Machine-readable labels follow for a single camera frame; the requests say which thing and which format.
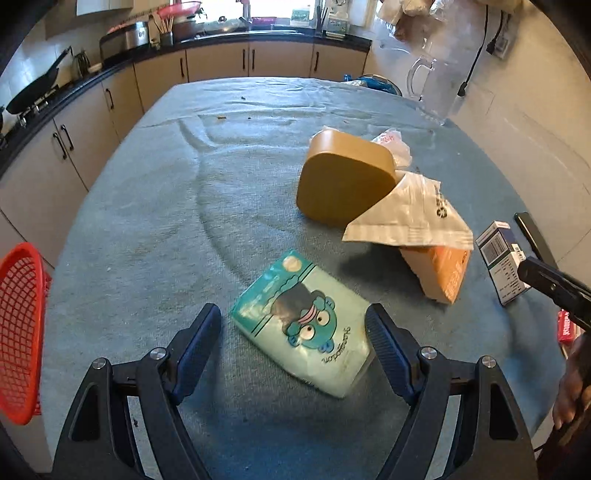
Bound brown rounded plastic box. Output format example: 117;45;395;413
295;128;397;228

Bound orange paper package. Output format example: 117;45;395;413
400;246;471;305

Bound grey-green table cloth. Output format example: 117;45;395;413
41;78;564;479

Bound person right hand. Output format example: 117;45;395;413
552;333;590;430

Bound white crumpled plastic bag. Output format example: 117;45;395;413
342;171;474;250

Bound silver rice cooker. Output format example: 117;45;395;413
99;21;149;62

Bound green cartoon tissue pack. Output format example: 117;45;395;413
230;250;373;398

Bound black kitchen countertop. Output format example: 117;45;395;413
1;28;373;175

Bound small red packet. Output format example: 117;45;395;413
557;309;582;346

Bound blue white medicine box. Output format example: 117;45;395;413
475;221;531;306

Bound blue plastic bag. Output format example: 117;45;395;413
344;74;403;97

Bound red plastic mesh basket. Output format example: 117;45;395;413
0;243;51;425

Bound kitchen window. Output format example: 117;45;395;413
201;0;317;23

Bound black frying pan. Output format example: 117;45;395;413
6;46;72;115

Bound pink white wrapper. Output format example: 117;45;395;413
318;126;413;169

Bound red colander bowl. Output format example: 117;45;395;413
156;1;201;19

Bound beige kitchen base cabinets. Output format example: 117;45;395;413
1;31;372;265

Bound clear glass pitcher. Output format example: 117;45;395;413
407;1;483;122

